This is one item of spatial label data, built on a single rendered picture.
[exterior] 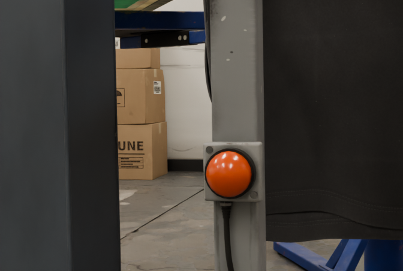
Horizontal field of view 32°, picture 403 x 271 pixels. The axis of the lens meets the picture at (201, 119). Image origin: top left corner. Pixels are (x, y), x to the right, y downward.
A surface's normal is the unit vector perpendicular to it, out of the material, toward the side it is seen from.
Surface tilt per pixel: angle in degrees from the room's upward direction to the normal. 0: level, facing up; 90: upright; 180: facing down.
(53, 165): 90
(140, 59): 93
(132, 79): 89
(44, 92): 90
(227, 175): 80
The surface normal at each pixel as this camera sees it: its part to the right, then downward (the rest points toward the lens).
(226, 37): -0.25, 0.06
